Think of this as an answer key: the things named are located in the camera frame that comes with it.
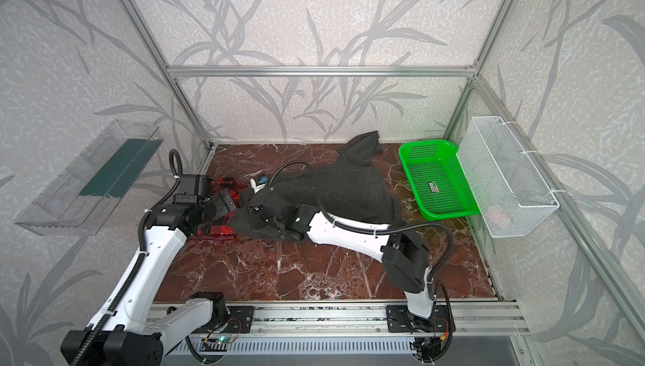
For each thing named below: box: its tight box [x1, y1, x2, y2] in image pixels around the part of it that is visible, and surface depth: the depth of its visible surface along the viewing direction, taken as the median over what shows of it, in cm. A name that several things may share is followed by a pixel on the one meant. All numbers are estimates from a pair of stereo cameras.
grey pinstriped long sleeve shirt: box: [226, 130, 404, 233], surface depth 104 cm
